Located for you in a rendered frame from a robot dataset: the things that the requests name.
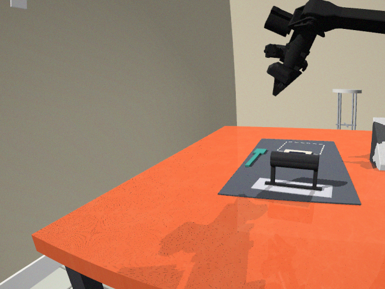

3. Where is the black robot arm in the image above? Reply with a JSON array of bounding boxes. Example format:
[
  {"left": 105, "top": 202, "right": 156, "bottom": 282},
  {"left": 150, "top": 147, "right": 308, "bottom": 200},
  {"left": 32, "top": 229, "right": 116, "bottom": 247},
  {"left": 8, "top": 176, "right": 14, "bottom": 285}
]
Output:
[{"left": 264, "top": 0, "right": 385, "bottom": 58}]

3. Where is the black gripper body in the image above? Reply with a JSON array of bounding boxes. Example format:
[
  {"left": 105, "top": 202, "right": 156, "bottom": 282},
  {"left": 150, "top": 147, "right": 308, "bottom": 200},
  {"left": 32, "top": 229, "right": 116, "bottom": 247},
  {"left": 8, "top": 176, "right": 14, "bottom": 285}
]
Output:
[{"left": 267, "top": 40, "right": 310, "bottom": 85}]

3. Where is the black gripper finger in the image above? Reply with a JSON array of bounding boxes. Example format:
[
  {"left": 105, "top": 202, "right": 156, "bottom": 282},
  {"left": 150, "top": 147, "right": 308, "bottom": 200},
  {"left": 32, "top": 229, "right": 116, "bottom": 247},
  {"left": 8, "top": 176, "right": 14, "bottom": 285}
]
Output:
[
  {"left": 293, "top": 71, "right": 302, "bottom": 81},
  {"left": 273, "top": 78, "right": 290, "bottom": 96}
]

